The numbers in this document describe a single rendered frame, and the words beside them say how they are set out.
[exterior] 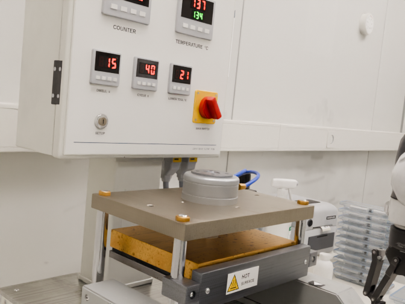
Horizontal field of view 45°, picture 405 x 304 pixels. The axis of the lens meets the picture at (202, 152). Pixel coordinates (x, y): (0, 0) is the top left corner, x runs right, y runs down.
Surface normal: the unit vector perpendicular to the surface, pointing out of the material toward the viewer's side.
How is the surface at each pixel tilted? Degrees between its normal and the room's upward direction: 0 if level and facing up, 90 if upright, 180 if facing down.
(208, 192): 90
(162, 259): 90
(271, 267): 90
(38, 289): 0
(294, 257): 90
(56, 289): 0
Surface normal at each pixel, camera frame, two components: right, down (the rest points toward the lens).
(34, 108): -0.69, 0.00
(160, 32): 0.72, 0.13
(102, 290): 0.10, -0.99
